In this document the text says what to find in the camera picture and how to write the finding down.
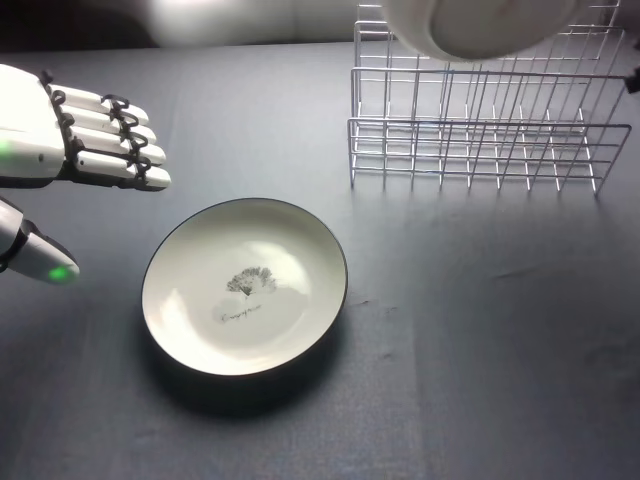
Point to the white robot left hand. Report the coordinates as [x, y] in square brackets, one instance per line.
[25, 130]

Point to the white plate with tree print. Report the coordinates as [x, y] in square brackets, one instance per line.
[425, 30]
[240, 300]

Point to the grey table cloth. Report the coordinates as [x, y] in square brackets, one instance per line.
[475, 325]

